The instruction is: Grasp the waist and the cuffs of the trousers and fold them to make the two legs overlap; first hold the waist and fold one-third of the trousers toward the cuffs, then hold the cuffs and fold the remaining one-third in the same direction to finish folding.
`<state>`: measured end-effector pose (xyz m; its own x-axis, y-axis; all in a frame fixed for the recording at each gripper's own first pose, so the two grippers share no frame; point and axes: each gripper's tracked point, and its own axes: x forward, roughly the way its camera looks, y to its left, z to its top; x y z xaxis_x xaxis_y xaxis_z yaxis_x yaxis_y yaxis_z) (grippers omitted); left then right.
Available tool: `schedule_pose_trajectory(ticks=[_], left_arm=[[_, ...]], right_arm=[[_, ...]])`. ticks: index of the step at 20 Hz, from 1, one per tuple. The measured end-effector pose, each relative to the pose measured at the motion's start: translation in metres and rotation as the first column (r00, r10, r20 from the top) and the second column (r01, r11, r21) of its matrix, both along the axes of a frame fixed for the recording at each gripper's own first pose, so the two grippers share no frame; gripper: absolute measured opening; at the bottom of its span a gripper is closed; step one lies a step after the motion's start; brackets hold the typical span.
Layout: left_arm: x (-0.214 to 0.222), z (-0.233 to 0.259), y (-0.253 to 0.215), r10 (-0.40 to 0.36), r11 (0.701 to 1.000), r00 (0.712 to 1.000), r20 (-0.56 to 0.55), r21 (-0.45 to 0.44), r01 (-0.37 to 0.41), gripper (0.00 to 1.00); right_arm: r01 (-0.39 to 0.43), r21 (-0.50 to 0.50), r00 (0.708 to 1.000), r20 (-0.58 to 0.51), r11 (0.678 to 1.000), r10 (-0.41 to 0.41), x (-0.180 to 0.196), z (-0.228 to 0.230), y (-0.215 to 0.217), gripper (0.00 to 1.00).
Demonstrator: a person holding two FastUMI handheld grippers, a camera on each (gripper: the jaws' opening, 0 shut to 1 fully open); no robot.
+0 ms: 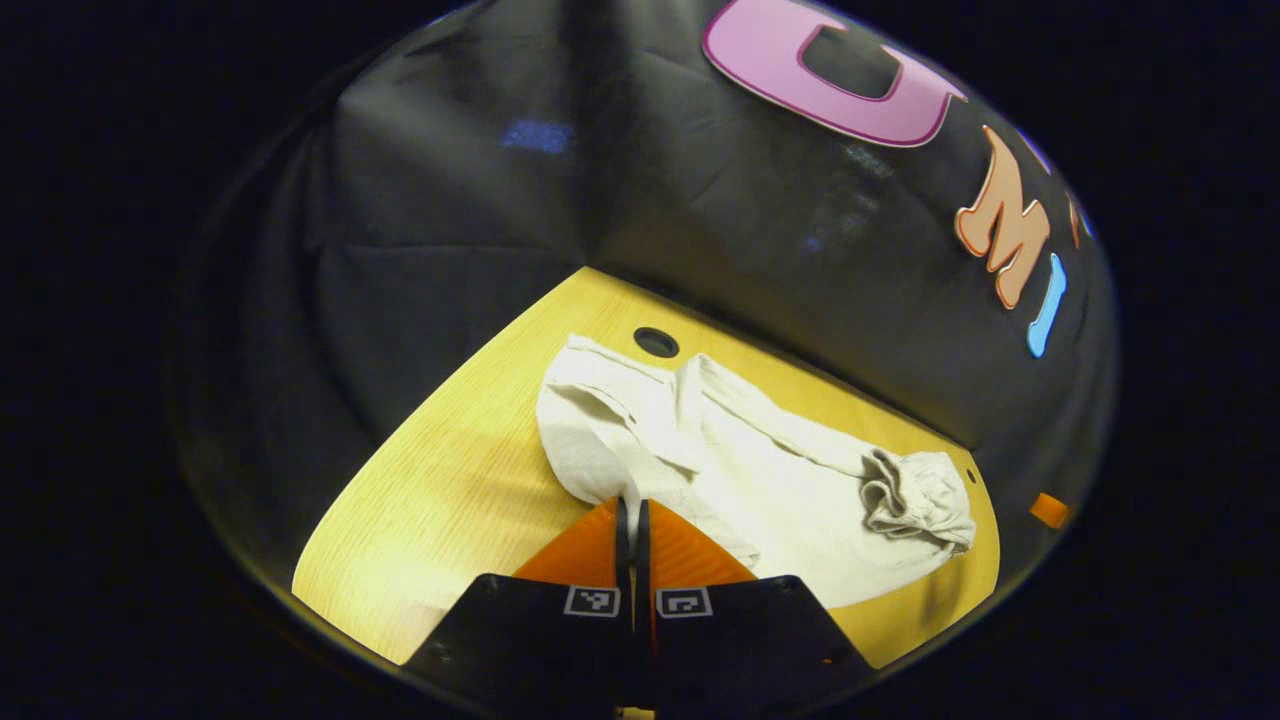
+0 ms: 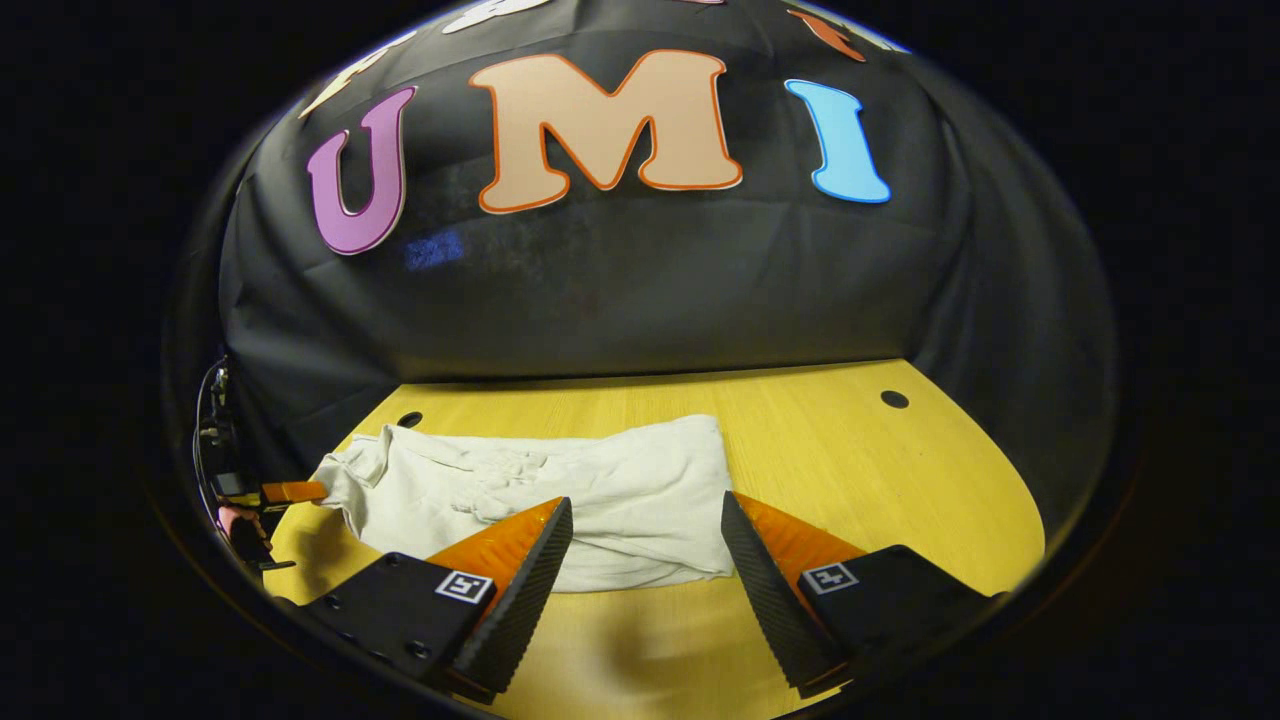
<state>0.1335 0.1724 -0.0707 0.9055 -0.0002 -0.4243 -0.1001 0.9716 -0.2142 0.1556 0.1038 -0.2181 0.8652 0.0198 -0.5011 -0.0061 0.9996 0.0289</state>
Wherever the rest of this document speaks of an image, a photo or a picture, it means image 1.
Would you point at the black backdrop cloth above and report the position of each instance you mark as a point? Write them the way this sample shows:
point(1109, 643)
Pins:
point(450, 250)

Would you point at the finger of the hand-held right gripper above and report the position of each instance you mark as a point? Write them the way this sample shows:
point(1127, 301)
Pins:
point(1050, 510)

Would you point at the white jeans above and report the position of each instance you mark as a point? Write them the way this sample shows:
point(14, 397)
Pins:
point(760, 480)

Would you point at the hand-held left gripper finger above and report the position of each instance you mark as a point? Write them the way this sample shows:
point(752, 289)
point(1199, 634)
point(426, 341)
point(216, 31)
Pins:
point(643, 560)
point(623, 560)

